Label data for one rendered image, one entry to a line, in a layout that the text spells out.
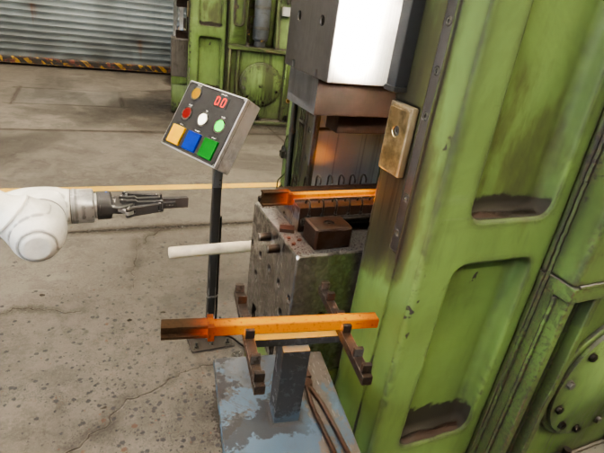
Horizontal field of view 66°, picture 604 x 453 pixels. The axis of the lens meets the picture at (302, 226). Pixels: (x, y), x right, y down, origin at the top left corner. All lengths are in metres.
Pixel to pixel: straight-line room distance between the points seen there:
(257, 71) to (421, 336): 5.22
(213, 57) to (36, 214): 5.25
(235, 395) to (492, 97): 0.89
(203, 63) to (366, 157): 4.67
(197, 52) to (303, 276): 5.06
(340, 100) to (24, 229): 0.82
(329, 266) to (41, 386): 1.39
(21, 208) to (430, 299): 0.96
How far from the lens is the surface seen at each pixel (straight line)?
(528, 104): 1.25
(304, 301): 1.39
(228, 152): 1.77
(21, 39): 9.31
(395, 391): 1.40
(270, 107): 6.37
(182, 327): 0.97
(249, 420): 1.18
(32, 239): 1.11
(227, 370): 1.28
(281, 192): 1.42
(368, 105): 1.38
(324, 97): 1.31
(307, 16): 1.38
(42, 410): 2.19
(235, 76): 6.17
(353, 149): 1.72
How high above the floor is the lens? 1.55
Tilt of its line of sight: 26 degrees down
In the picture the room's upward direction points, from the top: 8 degrees clockwise
